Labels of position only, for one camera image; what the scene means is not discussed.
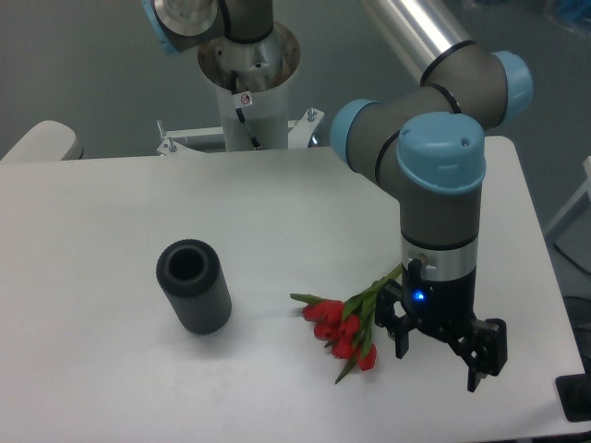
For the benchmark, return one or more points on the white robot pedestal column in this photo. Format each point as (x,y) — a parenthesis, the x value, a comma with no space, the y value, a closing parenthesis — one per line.
(251,80)

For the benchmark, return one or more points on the white metal base frame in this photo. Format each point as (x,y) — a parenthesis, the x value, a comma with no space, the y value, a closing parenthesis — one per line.
(271,133)

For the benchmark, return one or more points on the red tulip bouquet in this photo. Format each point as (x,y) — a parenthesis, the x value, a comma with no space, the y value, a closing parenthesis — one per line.
(346,327)

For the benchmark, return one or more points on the white furniture at right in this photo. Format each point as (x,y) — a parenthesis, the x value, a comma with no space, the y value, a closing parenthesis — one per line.
(571,210)

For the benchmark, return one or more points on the white chair armrest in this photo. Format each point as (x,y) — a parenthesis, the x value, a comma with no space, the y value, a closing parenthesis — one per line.
(48,141)

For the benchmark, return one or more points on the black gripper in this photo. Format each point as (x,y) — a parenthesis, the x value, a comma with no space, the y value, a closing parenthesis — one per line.
(446,305)

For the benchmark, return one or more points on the black clamp at table edge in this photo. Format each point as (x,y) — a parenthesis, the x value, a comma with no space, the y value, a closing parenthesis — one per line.
(574,393)

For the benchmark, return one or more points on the dark grey ribbed vase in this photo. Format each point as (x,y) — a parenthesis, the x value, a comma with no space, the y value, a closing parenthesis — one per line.
(190,274)

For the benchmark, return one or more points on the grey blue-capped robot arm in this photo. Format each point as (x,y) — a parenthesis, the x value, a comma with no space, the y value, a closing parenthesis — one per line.
(425,150)

